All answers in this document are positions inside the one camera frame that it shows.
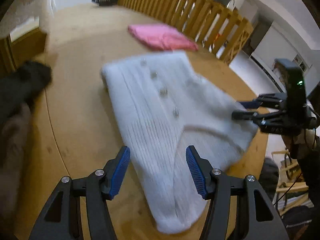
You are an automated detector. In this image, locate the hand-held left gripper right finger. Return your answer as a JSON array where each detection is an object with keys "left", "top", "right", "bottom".
[{"left": 185, "top": 145, "right": 290, "bottom": 240}]

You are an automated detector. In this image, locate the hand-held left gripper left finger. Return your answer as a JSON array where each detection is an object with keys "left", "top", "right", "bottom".
[{"left": 29, "top": 145, "right": 131, "bottom": 240}]

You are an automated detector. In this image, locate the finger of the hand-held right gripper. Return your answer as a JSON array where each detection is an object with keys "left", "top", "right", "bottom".
[
  {"left": 231, "top": 109, "right": 288, "bottom": 128},
  {"left": 236, "top": 92, "right": 287, "bottom": 111}
]

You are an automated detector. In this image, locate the white ribbed knit sweater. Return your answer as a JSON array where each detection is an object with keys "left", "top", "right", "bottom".
[{"left": 101, "top": 51, "right": 260, "bottom": 235}]

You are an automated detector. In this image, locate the person's right forearm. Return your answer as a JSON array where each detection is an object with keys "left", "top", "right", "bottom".
[{"left": 297, "top": 151, "right": 320, "bottom": 200}]

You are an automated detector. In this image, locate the person's right hand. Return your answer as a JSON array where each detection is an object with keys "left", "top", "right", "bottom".
[{"left": 283, "top": 134, "right": 302, "bottom": 160}]

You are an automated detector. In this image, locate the white cabinet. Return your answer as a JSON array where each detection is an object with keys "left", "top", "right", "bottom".
[{"left": 249, "top": 19, "right": 313, "bottom": 92}]

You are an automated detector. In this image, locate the dark grey seat cushion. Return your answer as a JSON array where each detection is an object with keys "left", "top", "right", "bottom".
[{"left": 258, "top": 157, "right": 280, "bottom": 201}]

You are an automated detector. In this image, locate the light wooden chair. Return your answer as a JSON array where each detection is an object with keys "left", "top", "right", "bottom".
[{"left": 271, "top": 149, "right": 313, "bottom": 216}]

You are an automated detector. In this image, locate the wooden slat fence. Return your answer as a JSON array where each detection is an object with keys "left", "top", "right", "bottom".
[{"left": 116, "top": 0, "right": 255, "bottom": 65}]

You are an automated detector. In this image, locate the brown cloth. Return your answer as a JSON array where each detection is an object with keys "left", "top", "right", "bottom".
[{"left": 0, "top": 102, "right": 32, "bottom": 230}]

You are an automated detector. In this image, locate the folded pink garment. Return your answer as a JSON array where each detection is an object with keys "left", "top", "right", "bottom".
[{"left": 128, "top": 24, "right": 200, "bottom": 52}]

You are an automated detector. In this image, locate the black garment with yellow print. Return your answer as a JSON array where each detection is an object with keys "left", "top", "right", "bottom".
[{"left": 0, "top": 61, "right": 53, "bottom": 126}]

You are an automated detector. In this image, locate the wooden side table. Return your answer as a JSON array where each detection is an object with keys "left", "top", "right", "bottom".
[{"left": 0, "top": 27, "right": 48, "bottom": 73}]

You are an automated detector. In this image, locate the black cable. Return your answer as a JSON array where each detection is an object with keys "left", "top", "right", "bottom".
[{"left": 273, "top": 172, "right": 305, "bottom": 206}]

